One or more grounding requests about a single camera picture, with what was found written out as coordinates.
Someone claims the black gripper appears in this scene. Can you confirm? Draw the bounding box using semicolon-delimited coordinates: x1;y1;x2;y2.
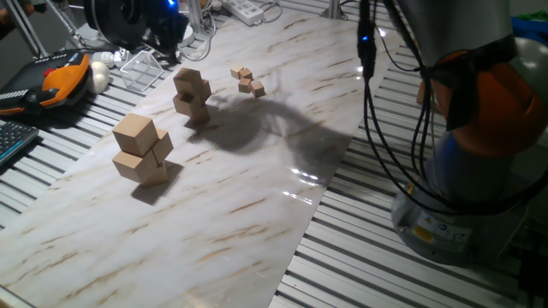
145;0;190;66

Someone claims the person's left hand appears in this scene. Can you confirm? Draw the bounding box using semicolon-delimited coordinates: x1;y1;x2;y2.
0;2;36;40

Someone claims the clear plastic box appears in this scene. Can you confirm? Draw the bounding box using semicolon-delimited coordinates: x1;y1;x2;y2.
119;50;165;93

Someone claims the vertical silver pole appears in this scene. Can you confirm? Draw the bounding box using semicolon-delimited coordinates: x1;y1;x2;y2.
187;0;204;34

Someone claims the white plug adapter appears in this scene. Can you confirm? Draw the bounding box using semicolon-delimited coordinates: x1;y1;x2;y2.
91;46;132;69

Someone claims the black filament spool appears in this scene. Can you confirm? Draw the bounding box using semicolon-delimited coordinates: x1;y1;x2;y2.
83;0;156;50

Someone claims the white egg-shaped object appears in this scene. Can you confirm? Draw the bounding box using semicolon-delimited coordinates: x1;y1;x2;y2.
87;61;111;95

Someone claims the white power strip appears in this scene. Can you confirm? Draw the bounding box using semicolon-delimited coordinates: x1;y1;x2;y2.
222;0;265;27

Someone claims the grey metal stand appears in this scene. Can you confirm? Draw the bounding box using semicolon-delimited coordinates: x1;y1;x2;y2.
45;0;104;52

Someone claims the orange black teach pendant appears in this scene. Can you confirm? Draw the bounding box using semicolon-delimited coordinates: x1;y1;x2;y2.
0;50;93;117

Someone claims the slanted metal pole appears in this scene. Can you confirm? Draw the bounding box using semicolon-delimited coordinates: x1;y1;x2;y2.
3;0;49;59

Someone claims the black keyboard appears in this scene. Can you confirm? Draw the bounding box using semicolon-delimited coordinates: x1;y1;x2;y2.
0;121;40;167

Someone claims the marble pattern mat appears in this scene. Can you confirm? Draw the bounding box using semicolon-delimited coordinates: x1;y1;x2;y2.
0;8;402;308

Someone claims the blue bag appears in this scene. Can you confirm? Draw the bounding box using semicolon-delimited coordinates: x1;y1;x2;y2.
511;12;548;48

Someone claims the light grey cable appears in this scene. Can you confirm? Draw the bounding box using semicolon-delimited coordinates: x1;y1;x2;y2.
178;8;218;63

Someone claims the aluminium frame profile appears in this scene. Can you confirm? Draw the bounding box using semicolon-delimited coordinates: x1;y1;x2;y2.
319;0;350;21

